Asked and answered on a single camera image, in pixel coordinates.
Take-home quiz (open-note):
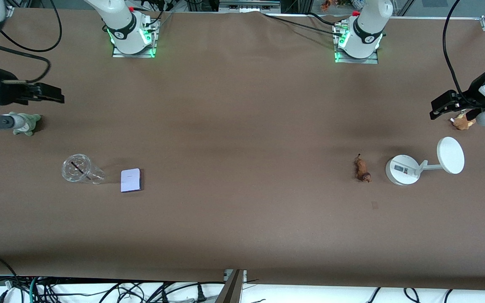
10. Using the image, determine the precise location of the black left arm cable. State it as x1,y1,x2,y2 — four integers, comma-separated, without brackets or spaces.
442,0,475,106

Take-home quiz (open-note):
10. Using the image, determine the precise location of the white round desk stand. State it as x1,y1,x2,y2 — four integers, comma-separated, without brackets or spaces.
385,136,466,186

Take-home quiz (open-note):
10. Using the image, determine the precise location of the clear plastic cup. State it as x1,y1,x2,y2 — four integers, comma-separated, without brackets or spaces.
61,153,105,185

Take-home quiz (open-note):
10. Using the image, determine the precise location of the grey table post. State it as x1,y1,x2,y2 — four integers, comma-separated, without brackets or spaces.
215,269,248,303

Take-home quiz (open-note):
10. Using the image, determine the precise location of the grey green plush toy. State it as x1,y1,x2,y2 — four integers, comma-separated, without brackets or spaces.
9,111,42,137

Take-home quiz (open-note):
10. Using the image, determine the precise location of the small brown plush toy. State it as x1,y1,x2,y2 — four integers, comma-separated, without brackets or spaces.
450,111,477,130

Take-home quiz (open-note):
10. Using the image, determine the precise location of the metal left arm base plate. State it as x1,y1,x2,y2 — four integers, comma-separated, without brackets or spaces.
333,21,379,65

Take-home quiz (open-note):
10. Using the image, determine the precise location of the lavender card box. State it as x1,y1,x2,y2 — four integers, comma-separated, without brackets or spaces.
120,168,143,193

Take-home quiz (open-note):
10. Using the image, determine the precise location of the aluminium frame rail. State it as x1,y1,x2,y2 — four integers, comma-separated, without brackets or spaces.
219,0,282,13

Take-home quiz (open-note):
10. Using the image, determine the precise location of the black cables to base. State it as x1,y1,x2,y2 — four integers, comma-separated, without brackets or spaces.
261,11,349,38

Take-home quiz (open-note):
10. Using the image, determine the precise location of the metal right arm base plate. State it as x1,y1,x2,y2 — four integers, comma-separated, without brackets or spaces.
112,16,161,58

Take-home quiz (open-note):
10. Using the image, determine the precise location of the green floor cable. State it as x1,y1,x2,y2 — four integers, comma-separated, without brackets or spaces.
29,276,40,303

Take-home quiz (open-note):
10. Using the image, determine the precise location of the brown lion statue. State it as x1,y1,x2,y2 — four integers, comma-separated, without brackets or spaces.
354,154,373,183

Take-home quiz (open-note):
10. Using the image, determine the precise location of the brown table cover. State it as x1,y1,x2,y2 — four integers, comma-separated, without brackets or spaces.
0,8,485,292

